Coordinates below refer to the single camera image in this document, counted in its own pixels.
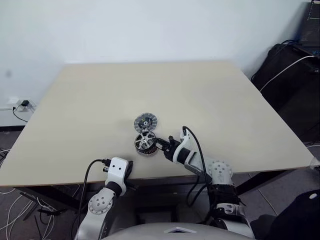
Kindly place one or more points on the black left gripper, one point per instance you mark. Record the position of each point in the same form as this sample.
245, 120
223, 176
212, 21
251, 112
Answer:
130, 170

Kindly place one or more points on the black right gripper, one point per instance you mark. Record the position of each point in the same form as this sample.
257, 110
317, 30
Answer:
171, 150

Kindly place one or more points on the grey motor stator housing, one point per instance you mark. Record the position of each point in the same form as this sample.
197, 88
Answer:
150, 152

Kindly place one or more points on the black spoked rotor cap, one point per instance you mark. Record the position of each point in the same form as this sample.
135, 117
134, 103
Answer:
144, 142

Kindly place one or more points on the grey motor end cover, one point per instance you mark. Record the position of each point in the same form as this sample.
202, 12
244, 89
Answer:
140, 122

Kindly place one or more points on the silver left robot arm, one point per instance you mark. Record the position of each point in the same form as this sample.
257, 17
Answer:
100, 203

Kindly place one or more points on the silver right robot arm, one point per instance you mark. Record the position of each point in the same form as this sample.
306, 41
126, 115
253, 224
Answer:
221, 172

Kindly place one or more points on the grey rounded robot body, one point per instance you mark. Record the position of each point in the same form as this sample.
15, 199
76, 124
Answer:
150, 232

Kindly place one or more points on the beige wooden table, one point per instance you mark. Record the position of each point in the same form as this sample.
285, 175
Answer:
175, 87

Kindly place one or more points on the black floor stand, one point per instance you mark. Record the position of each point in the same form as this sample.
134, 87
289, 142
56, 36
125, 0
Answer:
47, 211

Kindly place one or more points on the black power adapter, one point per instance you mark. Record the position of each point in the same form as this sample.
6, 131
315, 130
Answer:
25, 103

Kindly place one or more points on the black equipment case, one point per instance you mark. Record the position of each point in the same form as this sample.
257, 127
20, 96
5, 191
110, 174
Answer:
287, 95

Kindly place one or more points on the white power strip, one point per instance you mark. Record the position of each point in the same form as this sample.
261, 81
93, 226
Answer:
13, 100

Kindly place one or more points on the clear table corner guard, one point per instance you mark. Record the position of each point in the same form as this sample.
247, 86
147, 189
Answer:
315, 163

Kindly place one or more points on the black laptop screen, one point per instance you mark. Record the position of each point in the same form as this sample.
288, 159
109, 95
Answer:
311, 30

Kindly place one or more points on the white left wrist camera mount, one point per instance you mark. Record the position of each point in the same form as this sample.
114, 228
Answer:
117, 167

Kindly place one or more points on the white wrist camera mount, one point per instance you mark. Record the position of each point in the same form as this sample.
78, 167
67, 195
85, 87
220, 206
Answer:
187, 145
117, 167

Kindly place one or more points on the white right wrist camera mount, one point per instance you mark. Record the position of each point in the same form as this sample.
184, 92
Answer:
187, 145

